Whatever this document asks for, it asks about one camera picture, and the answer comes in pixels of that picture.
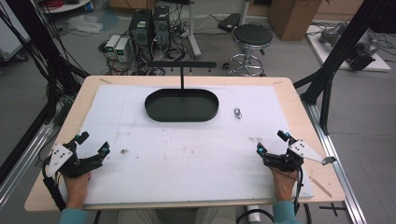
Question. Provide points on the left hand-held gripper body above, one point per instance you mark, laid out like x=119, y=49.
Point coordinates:
x=59, y=157

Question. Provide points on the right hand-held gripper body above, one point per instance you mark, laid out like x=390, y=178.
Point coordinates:
x=295, y=152

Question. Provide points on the person's right hand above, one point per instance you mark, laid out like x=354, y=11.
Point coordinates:
x=284, y=185

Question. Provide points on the person's left hand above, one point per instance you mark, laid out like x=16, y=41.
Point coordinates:
x=75, y=189

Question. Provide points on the thin wooden stick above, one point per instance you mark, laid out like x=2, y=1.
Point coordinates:
x=320, y=186

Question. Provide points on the small silver metal clasp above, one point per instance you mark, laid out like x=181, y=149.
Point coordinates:
x=238, y=113

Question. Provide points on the white cylinder under table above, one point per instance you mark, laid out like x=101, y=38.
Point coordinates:
x=252, y=213

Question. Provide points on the white foam mat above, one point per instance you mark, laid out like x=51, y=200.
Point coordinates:
x=186, y=155

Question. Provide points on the black stand with oval tray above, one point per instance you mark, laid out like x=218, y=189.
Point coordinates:
x=182, y=105

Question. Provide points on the person's legs in light trousers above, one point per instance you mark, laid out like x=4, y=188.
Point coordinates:
x=174, y=216

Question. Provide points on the white power supply unit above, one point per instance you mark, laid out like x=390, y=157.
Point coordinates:
x=112, y=45
x=122, y=49

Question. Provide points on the black round stool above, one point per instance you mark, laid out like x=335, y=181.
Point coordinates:
x=252, y=35

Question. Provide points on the white board with robot parts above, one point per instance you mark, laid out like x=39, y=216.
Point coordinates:
x=348, y=46

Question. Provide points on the clear plastic bag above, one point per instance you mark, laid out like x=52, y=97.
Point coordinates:
x=84, y=24

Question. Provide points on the cardboard box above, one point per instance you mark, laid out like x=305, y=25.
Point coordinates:
x=292, y=18

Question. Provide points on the black computer tower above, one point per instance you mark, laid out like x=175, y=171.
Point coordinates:
x=140, y=29
x=161, y=26

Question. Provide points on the flat black device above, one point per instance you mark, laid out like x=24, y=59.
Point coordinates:
x=229, y=22

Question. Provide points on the white table leg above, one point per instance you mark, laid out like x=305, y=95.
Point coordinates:
x=193, y=34

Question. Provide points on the aluminium rail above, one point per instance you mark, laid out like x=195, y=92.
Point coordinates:
x=339, y=168
x=21, y=168

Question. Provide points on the black metal frame post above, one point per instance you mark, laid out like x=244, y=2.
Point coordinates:
x=339, y=53
x=40, y=40

